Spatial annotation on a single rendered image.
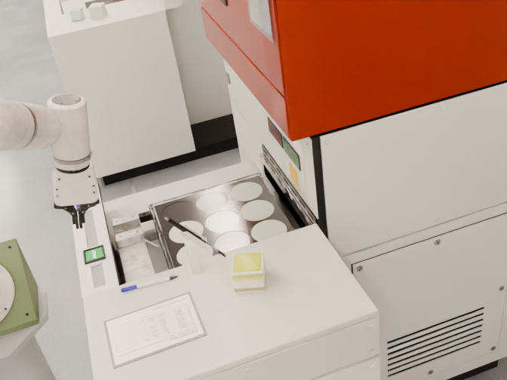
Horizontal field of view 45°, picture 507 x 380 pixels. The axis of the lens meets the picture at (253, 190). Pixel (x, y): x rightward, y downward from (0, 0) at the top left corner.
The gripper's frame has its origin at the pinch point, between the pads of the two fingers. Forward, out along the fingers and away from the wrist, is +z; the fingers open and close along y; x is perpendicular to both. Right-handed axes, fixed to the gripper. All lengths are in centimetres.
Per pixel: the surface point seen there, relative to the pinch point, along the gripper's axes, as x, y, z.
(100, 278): 4.7, -3.8, 15.7
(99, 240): -10.5, -5.2, 15.1
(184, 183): -48, -37, 23
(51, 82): -384, 4, 117
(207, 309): 27.9, -25.8, 10.1
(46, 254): -145, 16, 118
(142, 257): -8.2, -16.2, 21.0
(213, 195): -24.9, -40.9, 13.9
